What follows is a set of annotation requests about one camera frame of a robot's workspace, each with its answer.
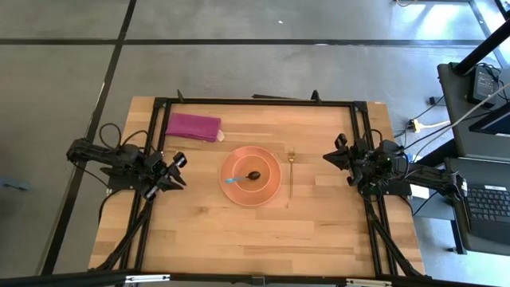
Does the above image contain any orange plate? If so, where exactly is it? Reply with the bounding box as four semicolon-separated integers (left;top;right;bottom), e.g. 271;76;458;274
218;145;283;207

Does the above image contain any orange bowl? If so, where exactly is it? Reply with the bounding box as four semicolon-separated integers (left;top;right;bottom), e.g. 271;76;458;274
232;154;273;194

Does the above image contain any black power adapter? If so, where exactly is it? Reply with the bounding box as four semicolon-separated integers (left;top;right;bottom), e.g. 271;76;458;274
472;63;504;105

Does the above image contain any grey side desk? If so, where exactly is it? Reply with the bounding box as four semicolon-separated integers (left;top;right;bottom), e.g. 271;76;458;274
437;61;510;163

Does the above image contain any spoon with blue handle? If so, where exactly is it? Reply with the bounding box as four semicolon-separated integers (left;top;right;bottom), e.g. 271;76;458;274
225;171;262;185

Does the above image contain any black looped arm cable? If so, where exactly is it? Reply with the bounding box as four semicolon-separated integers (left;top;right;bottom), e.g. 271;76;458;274
98;122;149;151

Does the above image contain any black floor cable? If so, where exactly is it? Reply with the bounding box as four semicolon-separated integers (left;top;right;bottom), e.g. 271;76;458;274
393;95;471;155

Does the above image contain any silver frame bracket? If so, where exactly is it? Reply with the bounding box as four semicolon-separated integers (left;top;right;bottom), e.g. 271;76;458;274
345;277;394;287
124;273;171;285

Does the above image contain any black slanted pole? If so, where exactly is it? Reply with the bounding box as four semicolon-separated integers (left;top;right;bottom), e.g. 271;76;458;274
452;19;510;77

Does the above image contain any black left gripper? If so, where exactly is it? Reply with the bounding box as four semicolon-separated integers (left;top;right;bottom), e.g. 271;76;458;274
142;151;187;200

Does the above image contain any black aluminium table frame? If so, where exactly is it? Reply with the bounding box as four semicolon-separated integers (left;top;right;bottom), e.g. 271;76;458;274
0;89;491;287

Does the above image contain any white cable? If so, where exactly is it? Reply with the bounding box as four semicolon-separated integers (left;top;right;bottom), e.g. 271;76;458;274
449;81;510;129

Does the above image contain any black laptop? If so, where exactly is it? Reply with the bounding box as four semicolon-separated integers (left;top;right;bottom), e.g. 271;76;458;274
444;157;510;256

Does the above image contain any purple folded cloth napkin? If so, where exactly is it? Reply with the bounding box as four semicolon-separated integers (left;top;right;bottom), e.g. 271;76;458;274
165;112;222;143

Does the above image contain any gold fork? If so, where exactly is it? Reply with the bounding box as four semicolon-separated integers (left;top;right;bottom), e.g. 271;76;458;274
287;147;296;200

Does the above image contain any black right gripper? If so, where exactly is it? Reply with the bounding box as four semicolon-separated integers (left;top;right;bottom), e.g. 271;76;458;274
322;133;370;187

